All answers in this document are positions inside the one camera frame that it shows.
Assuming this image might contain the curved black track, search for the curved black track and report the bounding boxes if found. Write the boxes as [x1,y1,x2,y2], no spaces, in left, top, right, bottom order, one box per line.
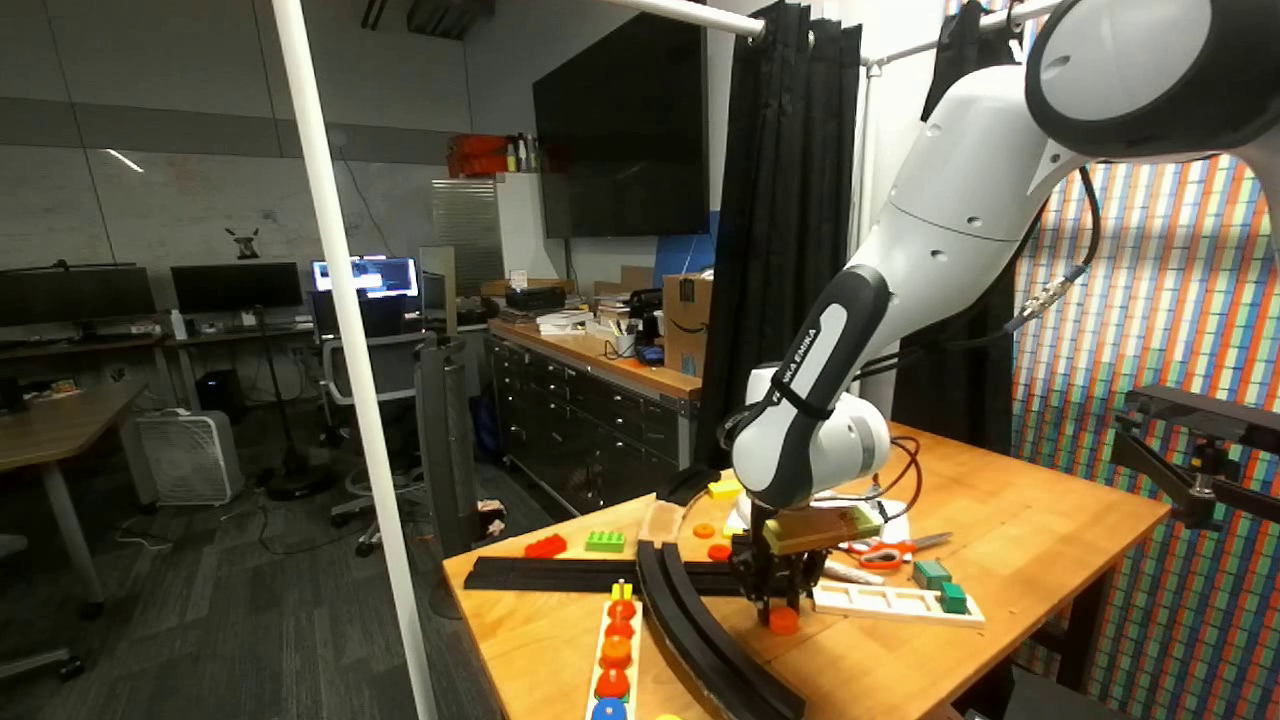
[629,535,807,720]

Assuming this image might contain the workbench drawer cabinet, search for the workbench drawer cabinet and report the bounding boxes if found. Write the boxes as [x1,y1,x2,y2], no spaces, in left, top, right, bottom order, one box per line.
[485,317,705,517]

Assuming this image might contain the black curtain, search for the black curtain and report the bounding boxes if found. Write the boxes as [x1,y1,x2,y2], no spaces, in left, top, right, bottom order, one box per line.
[893,0,1026,456]
[695,0,870,472]

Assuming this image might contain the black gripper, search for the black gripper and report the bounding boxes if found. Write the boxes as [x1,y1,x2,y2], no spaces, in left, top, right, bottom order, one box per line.
[727,500,838,633]

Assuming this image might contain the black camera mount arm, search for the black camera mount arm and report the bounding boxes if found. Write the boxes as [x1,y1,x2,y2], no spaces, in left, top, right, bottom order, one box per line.
[1111,383,1280,534]

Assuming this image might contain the white box fan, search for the white box fan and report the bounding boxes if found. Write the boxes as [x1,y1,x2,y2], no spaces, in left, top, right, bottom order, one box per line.
[121,404,249,513]

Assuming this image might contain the wooden office desk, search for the wooden office desk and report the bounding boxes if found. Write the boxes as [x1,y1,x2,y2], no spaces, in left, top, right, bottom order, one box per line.
[0,376,146,616]

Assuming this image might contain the white cabinet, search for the white cabinet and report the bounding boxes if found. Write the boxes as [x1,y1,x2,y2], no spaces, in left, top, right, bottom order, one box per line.
[427,173,563,291]

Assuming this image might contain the grey upright panel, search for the grey upright panel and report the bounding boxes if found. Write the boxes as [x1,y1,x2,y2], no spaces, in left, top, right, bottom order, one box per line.
[411,326,490,555]

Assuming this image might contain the black computer monitor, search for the black computer monitor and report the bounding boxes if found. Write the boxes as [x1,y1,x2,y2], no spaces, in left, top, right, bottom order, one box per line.
[0,259,161,329]
[169,259,308,317]
[308,253,423,305]

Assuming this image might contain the large black wall screen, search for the large black wall screen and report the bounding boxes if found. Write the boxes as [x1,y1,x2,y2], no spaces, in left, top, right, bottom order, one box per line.
[533,13,711,246]

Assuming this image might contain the orange handled scissors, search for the orange handled scissors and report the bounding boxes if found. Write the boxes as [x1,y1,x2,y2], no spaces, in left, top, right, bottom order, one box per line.
[838,528,958,580]

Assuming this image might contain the colourful patterned backdrop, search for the colourful patterned backdrop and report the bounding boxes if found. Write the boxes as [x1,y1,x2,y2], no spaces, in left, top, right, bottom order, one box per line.
[1010,154,1280,720]

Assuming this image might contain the white paper sheet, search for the white paper sheet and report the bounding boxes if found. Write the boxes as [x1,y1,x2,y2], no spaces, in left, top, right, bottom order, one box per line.
[811,497,920,590]

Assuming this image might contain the white horizontal bar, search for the white horizontal bar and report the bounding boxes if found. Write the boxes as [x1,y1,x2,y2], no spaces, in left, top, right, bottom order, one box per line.
[604,0,771,40]

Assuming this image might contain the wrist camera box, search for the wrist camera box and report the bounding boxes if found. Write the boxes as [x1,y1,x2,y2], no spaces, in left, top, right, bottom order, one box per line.
[760,500,889,562]

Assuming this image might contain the white frame pole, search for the white frame pole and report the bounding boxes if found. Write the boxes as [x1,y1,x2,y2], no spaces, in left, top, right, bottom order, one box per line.
[268,0,441,720]

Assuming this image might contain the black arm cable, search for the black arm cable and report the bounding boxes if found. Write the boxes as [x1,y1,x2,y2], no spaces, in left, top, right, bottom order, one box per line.
[857,166,1111,528]

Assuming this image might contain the red storage box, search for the red storage box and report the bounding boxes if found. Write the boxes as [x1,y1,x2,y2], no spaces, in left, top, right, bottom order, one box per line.
[450,134,511,179]

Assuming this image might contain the long straight black track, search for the long straight black track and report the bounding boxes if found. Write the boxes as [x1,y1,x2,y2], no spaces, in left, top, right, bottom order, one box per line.
[461,554,771,600]

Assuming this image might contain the wooden peg rack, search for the wooden peg rack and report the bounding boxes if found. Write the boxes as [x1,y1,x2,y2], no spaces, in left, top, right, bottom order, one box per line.
[583,574,648,720]

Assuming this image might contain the cardboard box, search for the cardboard box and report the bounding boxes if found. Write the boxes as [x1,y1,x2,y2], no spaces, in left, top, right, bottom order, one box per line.
[659,273,720,380]

